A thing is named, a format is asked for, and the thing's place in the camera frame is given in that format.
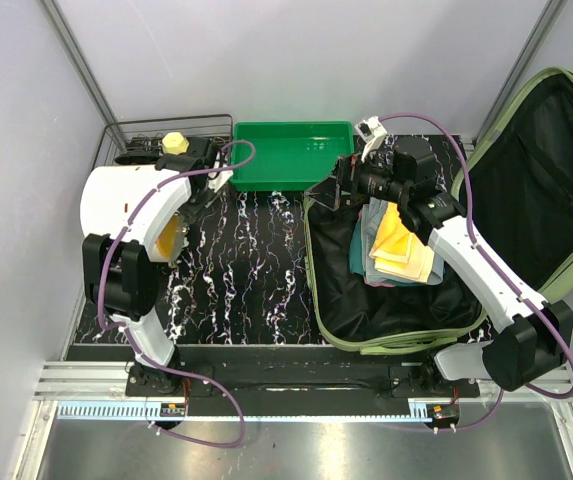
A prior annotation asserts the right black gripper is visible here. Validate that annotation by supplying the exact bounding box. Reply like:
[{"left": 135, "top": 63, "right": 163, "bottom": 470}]
[{"left": 304, "top": 146, "right": 409, "bottom": 210}]

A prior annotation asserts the yellow towel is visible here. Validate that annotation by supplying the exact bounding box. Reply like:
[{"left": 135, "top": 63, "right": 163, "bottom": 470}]
[{"left": 368, "top": 202, "right": 435, "bottom": 283}]

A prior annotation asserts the green hard-shell suitcase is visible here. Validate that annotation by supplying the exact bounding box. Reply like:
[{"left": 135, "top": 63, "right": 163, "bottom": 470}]
[{"left": 304, "top": 68, "right": 573, "bottom": 355}]

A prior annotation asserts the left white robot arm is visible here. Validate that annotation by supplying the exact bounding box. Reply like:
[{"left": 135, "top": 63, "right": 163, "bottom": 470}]
[{"left": 80, "top": 132, "right": 232, "bottom": 396}]

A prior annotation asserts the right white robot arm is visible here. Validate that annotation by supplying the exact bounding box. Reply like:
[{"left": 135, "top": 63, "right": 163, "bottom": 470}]
[{"left": 305, "top": 137, "right": 573, "bottom": 397}]

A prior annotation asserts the grey folded cloth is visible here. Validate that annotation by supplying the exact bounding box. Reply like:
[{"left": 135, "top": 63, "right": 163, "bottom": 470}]
[{"left": 358, "top": 199, "right": 444, "bottom": 288}]

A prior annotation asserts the green plastic tray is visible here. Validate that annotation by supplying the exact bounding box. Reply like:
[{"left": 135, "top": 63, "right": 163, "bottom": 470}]
[{"left": 231, "top": 121, "right": 354, "bottom": 192}]

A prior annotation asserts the yellow plastic bottle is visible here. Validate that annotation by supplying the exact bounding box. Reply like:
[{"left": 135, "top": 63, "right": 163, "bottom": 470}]
[{"left": 162, "top": 132, "right": 189, "bottom": 155}]

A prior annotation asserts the teal folded cloth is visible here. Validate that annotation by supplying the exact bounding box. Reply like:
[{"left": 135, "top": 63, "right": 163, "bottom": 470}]
[{"left": 349, "top": 220, "right": 373, "bottom": 277}]

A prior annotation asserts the white orange cylindrical container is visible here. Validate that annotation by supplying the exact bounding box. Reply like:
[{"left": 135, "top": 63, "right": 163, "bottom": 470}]
[{"left": 80, "top": 165, "right": 191, "bottom": 263}]

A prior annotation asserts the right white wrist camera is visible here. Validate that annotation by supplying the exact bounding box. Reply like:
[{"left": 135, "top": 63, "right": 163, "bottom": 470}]
[{"left": 355, "top": 116, "right": 388, "bottom": 163}]

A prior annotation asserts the black wire rack basket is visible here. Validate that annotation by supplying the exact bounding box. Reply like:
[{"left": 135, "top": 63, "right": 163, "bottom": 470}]
[{"left": 93, "top": 114, "right": 234, "bottom": 167}]

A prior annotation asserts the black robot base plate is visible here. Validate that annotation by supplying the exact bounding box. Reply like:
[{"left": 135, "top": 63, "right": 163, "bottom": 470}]
[{"left": 125, "top": 343, "right": 482, "bottom": 401}]

